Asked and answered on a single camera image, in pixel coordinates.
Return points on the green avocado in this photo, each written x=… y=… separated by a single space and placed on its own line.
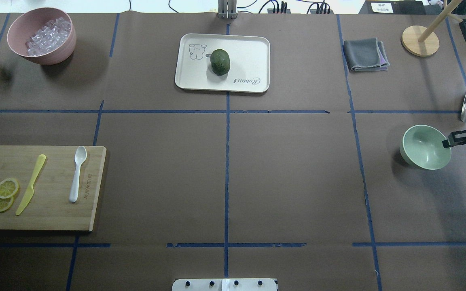
x=220 y=62

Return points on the yellow plastic knife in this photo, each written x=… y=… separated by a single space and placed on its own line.
x=29 y=192

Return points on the wooden mug tree stand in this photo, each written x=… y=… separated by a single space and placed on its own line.
x=421 y=41

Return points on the lemon slice lower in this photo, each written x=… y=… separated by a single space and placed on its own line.
x=6 y=203

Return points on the aluminium frame post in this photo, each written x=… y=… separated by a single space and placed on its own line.
x=227 y=9

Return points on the lemon slice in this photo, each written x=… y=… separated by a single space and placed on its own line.
x=8 y=188
x=6 y=203

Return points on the wooden cutting board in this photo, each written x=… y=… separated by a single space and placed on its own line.
x=49 y=208

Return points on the lemon slice upper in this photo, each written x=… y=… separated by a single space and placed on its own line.
x=8 y=188

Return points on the beige rabbit tray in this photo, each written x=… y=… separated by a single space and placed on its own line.
x=250 y=63

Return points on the white pillar mount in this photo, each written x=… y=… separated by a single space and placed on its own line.
x=225 y=284

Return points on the white plastic spoon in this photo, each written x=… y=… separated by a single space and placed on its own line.
x=79 y=158

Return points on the pink bowl with ice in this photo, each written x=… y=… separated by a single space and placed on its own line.
x=44 y=36

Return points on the green bowl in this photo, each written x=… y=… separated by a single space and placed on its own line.
x=422 y=147

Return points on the black power box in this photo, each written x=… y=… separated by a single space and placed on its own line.
x=398 y=7

